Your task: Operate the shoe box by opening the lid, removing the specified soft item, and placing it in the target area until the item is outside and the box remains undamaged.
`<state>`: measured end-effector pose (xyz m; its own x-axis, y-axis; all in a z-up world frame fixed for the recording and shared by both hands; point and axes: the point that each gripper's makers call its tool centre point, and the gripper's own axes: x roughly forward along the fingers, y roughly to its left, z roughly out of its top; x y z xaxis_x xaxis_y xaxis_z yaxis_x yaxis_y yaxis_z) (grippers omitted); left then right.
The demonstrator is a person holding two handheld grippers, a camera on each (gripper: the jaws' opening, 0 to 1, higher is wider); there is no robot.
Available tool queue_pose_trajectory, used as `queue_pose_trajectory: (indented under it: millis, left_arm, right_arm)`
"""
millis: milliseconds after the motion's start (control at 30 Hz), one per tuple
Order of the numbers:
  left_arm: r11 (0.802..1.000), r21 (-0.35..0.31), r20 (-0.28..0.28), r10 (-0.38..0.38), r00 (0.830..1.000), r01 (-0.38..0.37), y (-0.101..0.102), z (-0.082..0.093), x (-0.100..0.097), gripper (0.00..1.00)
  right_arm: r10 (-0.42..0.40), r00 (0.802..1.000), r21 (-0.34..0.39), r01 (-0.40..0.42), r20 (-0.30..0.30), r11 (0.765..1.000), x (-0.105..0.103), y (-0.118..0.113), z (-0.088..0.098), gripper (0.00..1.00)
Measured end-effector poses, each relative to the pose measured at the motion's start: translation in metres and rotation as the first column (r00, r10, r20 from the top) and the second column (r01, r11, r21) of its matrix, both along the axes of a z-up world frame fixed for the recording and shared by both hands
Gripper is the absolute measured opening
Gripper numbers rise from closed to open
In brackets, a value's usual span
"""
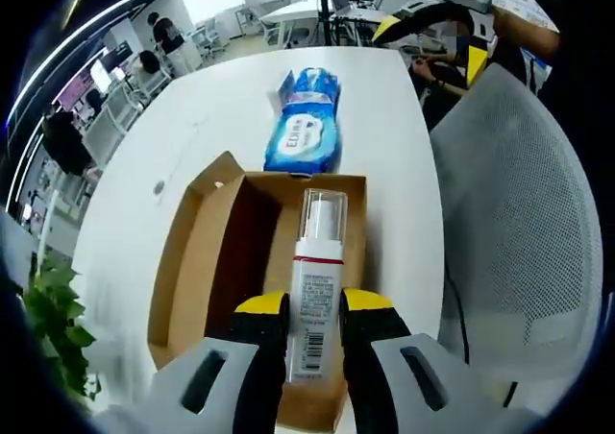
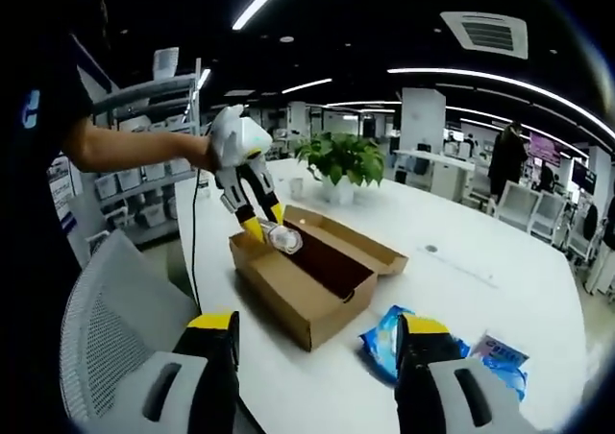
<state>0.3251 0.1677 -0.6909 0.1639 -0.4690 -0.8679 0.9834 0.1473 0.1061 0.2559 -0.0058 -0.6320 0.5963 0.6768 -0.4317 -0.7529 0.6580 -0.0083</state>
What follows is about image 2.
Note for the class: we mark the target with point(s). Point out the light blue white packet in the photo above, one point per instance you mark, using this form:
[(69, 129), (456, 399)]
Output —
[(502, 362)]

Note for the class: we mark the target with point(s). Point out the long curved ceiling light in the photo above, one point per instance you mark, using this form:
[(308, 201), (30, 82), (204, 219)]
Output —
[(504, 79)]

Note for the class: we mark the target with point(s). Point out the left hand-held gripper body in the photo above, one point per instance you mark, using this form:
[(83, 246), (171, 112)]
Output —
[(240, 138)]

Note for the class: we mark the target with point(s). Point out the metal storage shelf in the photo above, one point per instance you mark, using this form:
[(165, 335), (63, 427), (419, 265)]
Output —
[(144, 117)]

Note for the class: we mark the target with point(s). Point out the clear plastic item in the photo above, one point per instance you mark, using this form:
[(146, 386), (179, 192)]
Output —
[(286, 239)]

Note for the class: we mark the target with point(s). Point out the white square pillar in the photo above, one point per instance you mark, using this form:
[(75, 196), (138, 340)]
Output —
[(423, 122)]

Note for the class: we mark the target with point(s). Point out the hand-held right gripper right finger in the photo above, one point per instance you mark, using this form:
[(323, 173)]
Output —
[(423, 386)]

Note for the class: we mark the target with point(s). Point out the brown cardboard shoe box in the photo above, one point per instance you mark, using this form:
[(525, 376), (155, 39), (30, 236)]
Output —
[(293, 295)]

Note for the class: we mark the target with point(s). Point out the purple display screen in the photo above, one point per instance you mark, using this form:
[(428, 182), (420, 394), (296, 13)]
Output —
[(544, 146)]

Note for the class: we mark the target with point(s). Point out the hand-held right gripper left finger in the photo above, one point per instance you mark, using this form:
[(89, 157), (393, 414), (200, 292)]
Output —
[(211, 386)]

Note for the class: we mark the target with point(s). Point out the green potted plant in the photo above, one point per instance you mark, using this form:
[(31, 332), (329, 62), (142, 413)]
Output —
[(343, 160)]

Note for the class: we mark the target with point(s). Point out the ceiling air conditioner vent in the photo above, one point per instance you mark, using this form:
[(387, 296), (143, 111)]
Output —
[(485, 35)]

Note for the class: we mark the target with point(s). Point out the white office chair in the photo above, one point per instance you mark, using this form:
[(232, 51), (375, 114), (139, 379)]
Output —
[(516, 203), (550, 213)]

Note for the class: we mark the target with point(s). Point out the grey mesh office chair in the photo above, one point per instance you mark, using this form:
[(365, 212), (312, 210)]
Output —
[(120, 319)]

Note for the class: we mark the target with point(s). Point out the white paper cup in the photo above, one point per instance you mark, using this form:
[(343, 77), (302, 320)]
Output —
[(297, 187)]

